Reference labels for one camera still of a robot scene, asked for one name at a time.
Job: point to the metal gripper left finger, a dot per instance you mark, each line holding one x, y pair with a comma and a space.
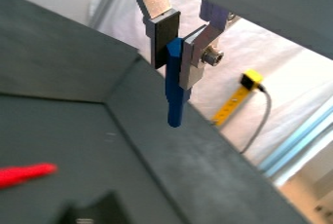
161, 19

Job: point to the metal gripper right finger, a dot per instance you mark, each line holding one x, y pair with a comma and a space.
200, 50

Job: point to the blue peg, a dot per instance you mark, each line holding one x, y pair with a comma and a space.
177, 96

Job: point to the black angle fixture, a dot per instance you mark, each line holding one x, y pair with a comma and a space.
105, 211

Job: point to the yellow sensor bar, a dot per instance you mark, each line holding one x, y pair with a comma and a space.
249, 83

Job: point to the red peg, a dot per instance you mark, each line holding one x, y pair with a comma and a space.
17, 175

